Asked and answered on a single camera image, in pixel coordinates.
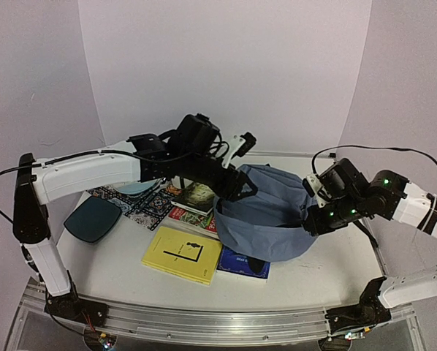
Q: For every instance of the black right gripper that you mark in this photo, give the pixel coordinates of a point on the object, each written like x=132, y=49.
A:
x=312, y=224

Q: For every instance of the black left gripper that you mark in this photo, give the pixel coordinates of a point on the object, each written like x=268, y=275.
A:
x=236, y=185

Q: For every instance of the blue grey backpack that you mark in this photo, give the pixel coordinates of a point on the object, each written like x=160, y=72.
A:
x=267, y=226

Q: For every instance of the dark blue book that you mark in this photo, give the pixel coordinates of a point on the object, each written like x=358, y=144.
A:
x=241, y=266

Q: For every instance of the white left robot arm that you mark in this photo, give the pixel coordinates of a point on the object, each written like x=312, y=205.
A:
x=39, y=182

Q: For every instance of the green Alice in Wonderland book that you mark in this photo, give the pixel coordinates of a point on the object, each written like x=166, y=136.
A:
x=196, y=198

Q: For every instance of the red floral book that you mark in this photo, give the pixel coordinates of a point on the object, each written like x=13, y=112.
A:
x=204, y=225

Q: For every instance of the yellow book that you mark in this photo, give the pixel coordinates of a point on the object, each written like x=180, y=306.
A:
x=182, y=254

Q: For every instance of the patterned patchwork placemat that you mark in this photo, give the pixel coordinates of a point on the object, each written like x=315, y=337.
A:
x=147, y=208

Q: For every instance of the cream and blue plate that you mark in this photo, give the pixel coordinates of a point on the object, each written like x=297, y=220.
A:
x=135, y=188

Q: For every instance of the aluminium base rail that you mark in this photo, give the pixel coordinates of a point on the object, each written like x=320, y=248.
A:
x=126, y=326

